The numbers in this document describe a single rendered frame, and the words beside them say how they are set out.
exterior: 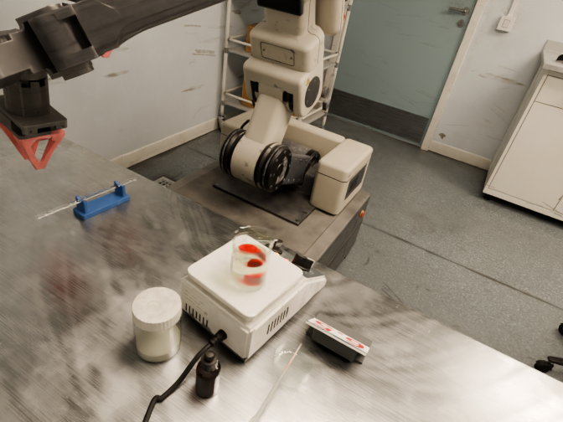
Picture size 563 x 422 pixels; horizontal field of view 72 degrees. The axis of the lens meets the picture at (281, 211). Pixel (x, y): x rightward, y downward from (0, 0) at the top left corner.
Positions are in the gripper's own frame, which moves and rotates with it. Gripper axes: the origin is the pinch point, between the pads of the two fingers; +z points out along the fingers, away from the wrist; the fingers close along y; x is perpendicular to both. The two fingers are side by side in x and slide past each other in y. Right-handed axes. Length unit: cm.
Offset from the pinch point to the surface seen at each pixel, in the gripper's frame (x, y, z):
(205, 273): 3.6, 36.7, -2.2
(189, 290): 1.8, 36.1, 0.6
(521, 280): 179, 98, 67
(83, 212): 4.7, 5.8, 9.3
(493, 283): 165, 87, 69
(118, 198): 11.9, 5.7, 9.0
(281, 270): 11.5, 43.5, -3.4
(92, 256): 0.0, 16.3, 9.3
